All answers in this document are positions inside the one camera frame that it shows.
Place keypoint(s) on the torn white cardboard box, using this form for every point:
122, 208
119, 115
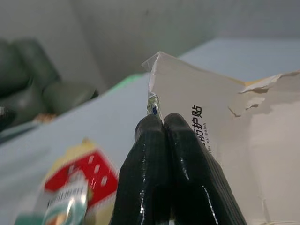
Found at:
234, 112

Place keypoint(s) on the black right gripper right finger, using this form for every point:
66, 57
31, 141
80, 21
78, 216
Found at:
194, 173

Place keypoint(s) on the green and silver wrapper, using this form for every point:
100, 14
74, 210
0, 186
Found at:
56, 211

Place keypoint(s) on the dark green leather sofa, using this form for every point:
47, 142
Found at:
28, 77

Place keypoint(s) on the red and yellow packet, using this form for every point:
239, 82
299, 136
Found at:
86, 173

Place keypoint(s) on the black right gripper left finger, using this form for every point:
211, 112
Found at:
140, 168

